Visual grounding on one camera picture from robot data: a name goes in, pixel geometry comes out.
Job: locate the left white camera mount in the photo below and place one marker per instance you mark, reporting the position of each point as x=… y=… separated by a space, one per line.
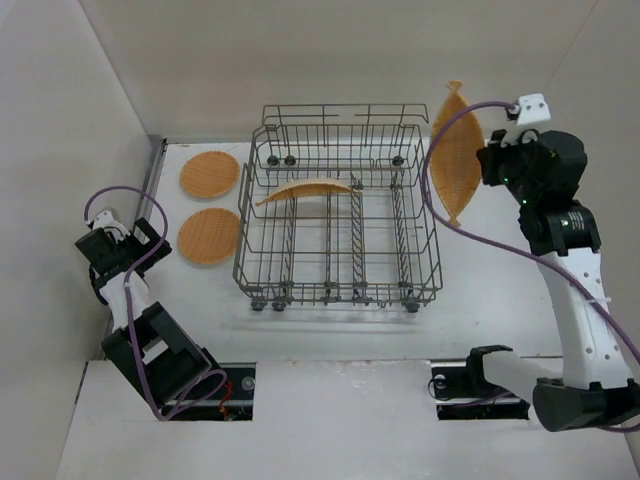
x=105 y=219

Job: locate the near round woven plate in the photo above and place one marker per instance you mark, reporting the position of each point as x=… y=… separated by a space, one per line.
x=209 y=236

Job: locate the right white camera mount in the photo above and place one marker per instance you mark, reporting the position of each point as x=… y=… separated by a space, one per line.
x=531 y=109

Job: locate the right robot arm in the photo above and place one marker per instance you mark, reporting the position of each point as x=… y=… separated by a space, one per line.
x=595 y=388

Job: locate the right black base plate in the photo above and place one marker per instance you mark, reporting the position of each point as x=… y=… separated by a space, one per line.
x=458 y=397

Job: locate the grey wire dish rack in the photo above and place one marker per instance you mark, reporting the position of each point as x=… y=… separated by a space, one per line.
x=376 y=247

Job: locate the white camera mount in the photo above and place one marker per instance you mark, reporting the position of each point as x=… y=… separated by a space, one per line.
x=105 y=219
x=531 y=109

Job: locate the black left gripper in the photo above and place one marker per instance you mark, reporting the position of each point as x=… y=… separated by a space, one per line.
x=151 y=239

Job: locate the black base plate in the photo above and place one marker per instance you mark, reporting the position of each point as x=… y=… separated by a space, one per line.
x=458 y=397
x=234 y=401

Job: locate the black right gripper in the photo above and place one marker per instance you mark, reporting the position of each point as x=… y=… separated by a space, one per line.
x=493 y=161

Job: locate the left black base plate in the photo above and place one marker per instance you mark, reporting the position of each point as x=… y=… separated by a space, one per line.
x=234 y=401

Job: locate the round woven plate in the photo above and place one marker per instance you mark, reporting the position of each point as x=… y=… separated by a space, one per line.
x=209 y=174
x=209 y=236

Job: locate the far round woven plate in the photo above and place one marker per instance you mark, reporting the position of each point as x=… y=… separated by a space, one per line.
x=209 y=174

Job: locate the fish-shaped woven plate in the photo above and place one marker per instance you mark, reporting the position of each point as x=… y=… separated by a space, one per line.
x=306 y=188
x=455 y=170

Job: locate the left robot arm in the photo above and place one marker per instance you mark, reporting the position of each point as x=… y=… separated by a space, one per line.
x=181 y=363

